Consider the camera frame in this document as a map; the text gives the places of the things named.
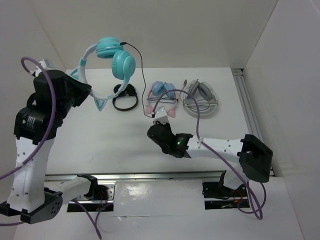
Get aluminium front rail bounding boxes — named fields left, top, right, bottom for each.
left=43, top=169, right=233, bottom=182

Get teal cat-ear headphones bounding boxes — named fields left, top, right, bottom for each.
left=70, top=37, right=136, bottom=111

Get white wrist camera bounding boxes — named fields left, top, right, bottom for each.
left=151, top=106, right=169, bottom=125
left=28, top=57, right=55, bottom=77

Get black on-ear headphones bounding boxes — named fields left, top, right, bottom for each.
left=111, top=84, right=140, bottom=113

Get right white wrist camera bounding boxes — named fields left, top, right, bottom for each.
left=151, top=106, right=169, bottom=125

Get aluminium side rail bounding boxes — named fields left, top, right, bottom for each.
left=231, top=68, right=264, bottom=142

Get pink blue cat-ear headphones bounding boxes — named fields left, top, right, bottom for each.
left=144, top=81, right=178, bottom=118

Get white grey headset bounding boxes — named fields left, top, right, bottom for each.
left=179, top=79, right=219, bottom=118

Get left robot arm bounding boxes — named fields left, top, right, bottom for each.
left=0, top=70, right=99, bottom=225

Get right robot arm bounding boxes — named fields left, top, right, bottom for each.
left=147, top=123, right=273, bottom=183

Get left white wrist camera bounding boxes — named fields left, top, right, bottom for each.
left=28, top=57, right=55, bottom=77

